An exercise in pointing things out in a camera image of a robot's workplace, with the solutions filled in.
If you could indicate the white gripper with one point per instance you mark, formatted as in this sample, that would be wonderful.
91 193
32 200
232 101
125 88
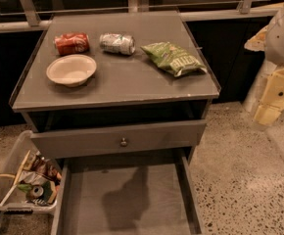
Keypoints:
283 38

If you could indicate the green jalapeno chip bag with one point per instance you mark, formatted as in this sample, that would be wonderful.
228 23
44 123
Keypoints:
173 59

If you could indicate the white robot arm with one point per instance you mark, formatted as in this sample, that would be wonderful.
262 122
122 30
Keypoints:
270 40

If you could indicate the grey drawer cabinet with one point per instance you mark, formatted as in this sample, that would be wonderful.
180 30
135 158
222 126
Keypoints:
123 90

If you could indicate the round metal drawer knob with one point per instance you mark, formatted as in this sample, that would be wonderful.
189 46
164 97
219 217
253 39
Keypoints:
123 142

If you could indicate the open lower grey drawer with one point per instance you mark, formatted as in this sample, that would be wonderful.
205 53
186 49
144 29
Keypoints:
140 193

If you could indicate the upper grey drawer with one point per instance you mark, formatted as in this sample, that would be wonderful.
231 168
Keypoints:
105 140

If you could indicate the silver soda can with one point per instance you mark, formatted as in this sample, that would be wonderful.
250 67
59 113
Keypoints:
117 43

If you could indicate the beige paper bowl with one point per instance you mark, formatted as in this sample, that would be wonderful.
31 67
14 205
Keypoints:
71 70

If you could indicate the red soda can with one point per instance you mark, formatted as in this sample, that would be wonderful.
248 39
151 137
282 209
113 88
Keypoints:
71 43

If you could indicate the brown snack wrapper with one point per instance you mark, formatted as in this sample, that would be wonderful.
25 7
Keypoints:
36 163

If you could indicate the clear plastic bin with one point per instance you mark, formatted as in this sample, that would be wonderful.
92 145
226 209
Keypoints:
16 182

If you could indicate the metal railing bracket left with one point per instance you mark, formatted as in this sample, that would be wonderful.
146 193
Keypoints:
30 13

